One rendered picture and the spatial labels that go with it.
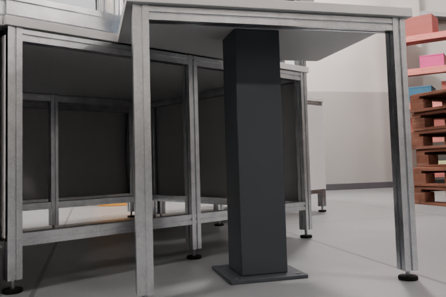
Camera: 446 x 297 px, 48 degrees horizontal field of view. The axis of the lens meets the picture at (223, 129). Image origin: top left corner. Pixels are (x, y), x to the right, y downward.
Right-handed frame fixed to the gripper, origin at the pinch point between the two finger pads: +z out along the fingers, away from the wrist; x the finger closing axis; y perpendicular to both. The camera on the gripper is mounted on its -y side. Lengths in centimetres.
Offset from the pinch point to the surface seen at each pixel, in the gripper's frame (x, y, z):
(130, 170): 74, -53, 157
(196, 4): -40, 79, -27
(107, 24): -35.0, 30.5, 6.3
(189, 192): -2, 78, 51
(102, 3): -19.8, -5.8, 12.9
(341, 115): 435, -138, 150
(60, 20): -54, 31, 7
